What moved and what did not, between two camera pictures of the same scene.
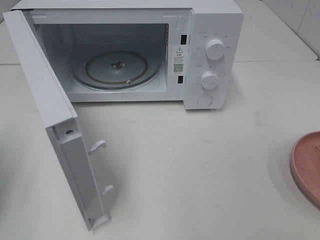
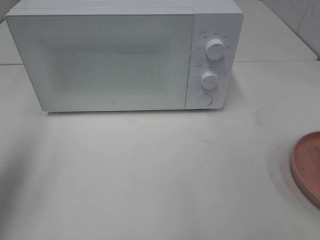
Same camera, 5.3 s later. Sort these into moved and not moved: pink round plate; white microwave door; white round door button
Moved: white microwave door
Not moved: pink round plate; white round door button
